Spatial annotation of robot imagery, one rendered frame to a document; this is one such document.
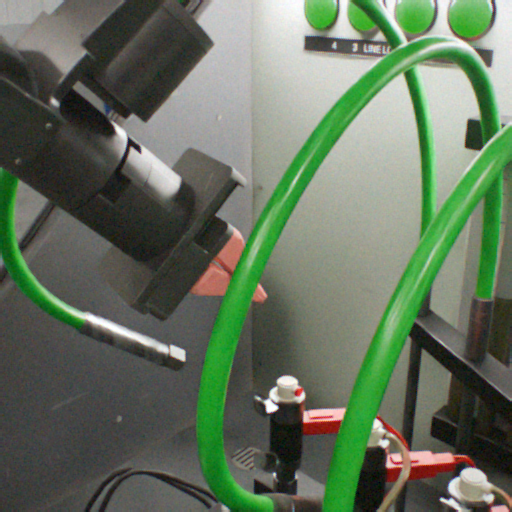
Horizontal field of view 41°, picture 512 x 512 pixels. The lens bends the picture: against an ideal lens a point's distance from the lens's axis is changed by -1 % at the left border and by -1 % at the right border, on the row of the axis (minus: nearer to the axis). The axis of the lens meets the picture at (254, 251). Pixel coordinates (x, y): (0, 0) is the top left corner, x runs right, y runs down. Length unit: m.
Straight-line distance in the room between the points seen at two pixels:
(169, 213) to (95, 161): 0.05
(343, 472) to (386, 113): 0.51
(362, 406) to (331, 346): 0.60
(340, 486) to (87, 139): 0.21
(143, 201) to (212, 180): 0.05
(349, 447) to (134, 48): 0.22
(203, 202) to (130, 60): 0.10
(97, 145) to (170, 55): 0.06
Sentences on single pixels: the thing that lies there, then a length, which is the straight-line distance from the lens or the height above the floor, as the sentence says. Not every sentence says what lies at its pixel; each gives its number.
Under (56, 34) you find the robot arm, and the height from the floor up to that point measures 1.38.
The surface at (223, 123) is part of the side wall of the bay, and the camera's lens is 0.86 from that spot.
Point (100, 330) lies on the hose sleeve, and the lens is 0.56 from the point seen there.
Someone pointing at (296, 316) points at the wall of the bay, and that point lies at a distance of 0.93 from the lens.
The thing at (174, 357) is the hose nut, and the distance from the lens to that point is 0.58.
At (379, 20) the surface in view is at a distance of 0.58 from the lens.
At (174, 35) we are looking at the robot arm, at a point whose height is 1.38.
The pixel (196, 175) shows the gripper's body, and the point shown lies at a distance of 0.43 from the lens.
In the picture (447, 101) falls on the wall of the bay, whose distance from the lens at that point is 0.73.
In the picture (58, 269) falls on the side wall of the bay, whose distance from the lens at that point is 0.76.
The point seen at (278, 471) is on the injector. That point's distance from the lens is 0.58.
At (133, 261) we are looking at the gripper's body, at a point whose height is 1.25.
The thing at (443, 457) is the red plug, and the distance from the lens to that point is 0.55.
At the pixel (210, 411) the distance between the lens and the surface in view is 0.36.
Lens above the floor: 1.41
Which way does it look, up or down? 22 degrees down
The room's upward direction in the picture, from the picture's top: straight up
